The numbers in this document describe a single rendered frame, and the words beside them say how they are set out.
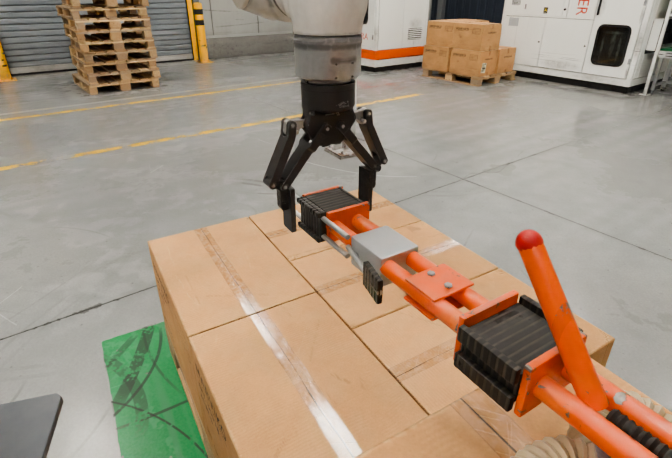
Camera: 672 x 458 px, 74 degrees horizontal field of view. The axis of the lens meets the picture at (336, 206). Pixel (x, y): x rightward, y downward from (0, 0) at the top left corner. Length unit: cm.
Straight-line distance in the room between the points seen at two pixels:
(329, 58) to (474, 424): 47
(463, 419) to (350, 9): 50
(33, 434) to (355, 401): 62
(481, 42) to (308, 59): 701
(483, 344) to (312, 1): 42
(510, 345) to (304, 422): 70
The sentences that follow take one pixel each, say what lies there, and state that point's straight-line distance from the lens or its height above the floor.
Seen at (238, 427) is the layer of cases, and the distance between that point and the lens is 110.
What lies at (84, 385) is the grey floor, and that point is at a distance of 213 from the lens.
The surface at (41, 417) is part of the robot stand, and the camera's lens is 97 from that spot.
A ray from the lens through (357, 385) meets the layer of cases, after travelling 115.
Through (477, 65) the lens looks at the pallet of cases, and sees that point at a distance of 760.
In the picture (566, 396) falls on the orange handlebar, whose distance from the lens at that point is 45.
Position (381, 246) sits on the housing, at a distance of 59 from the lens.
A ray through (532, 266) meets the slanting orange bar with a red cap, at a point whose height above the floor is 118.
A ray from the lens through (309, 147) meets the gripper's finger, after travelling 63.
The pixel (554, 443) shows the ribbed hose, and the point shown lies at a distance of 48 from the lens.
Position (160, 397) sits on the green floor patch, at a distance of 196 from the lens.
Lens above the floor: 140
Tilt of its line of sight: 26 degrees down
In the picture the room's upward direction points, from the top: straight up
